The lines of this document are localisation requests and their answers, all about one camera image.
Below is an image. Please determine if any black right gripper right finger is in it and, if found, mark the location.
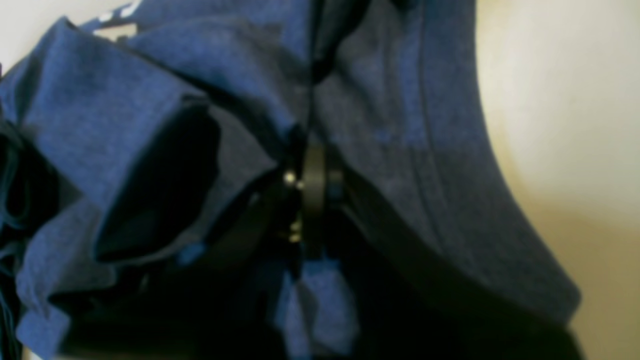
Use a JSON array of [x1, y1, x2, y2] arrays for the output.
[[327, 164, 582, 360]]

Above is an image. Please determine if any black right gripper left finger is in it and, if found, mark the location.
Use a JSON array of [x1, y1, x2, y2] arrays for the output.
[[60, 145, 329, 360]]

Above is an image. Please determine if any blue grey T-shirt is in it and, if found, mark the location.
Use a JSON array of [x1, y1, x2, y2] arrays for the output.
[[1, 0, 580, 360]]

